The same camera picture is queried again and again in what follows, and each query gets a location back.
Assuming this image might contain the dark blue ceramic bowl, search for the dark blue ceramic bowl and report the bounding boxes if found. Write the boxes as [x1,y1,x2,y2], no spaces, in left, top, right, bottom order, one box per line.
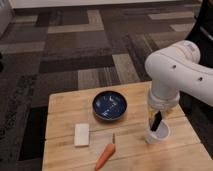
[92,90,127,121]

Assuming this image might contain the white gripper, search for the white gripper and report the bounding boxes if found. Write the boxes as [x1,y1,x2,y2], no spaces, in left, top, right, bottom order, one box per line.
[147,90,180,127]

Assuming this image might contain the orange carrot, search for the orange carrot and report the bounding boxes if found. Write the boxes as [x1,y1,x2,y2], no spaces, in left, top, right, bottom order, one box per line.
[95,136,116,171]

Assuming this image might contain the white sponge block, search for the white sponge block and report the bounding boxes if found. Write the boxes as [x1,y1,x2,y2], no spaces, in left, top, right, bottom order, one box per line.
[74,123,90,147]

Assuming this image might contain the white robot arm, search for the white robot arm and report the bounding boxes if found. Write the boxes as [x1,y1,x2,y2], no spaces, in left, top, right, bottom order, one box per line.
[145,40,213,126]

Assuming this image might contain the white ceramic cup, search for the white ceramic cup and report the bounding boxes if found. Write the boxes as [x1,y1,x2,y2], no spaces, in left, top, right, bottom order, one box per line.
[145,120,170,144]

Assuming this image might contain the black chair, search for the black chair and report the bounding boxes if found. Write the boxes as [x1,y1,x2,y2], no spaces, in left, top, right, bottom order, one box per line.
[187,0,213,69]

